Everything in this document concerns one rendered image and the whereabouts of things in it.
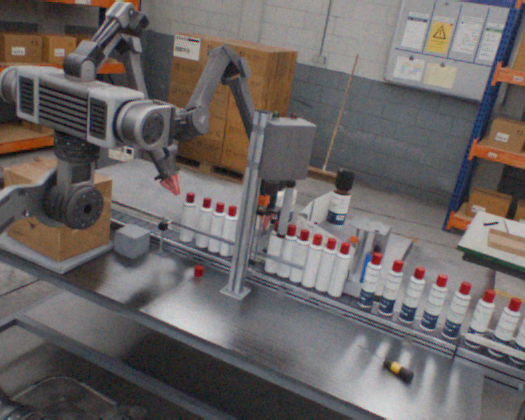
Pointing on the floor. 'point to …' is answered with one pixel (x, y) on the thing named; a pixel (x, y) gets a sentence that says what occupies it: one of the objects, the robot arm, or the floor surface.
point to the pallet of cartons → (184, 56)
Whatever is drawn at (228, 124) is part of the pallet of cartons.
